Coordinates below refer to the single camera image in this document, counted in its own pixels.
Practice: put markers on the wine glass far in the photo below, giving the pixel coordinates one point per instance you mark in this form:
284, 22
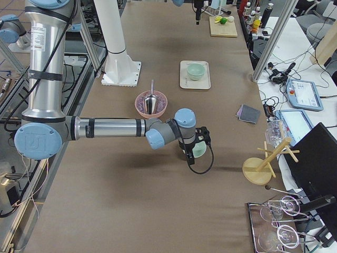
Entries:
283, 210

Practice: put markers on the pink bowl with ice cubes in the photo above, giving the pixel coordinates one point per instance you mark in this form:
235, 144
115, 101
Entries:
161, 108

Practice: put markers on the blue teach pendant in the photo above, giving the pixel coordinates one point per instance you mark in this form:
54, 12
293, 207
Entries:
297, 123
303, 95

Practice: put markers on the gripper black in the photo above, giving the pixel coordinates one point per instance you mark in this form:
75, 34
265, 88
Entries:
197, 11
185, 145

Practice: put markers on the cream rabbit tray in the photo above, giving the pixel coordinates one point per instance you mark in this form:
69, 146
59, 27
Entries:
203, 84

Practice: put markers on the grey folded cloth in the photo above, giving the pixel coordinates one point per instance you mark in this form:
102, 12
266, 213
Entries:
248, 114

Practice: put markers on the wooden mug tree stand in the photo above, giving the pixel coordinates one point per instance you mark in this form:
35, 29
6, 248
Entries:
259, 171

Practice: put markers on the blue teach pendant far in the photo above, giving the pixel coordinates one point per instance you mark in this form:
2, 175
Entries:
303, 95

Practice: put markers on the clear plastic bag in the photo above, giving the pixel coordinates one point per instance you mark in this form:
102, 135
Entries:
275, 132

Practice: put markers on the blue teach pendant near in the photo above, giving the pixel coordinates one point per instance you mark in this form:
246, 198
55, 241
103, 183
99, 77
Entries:
297, 123

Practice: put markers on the white garlic bulb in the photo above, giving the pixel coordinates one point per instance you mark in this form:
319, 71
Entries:
230, 19

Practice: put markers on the wine glass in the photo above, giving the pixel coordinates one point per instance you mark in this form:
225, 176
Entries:
283, 210
283, 239

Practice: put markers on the wine glass near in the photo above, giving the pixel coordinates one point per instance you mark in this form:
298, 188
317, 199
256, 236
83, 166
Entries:
283, 239

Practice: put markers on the black monitor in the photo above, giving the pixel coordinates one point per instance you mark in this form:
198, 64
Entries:
315, 173

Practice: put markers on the bamboo cutting board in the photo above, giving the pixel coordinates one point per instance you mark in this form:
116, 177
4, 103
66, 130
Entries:
222, 30

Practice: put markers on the green lime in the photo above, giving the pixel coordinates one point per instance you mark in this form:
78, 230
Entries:
223, 20

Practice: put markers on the green bowl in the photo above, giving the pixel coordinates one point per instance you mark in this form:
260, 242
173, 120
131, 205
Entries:
195, 76
195, 69
199, 149

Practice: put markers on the white camera pillar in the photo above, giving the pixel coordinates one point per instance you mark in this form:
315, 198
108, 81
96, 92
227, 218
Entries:
120, 69

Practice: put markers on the aluminium frame post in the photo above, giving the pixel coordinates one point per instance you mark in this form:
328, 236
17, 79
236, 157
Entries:
276, 34

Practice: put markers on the metal ice scoop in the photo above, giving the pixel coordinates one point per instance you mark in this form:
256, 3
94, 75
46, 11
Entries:
150, 101

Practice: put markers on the black tray with glasses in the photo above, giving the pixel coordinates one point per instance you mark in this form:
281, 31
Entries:
258, 226

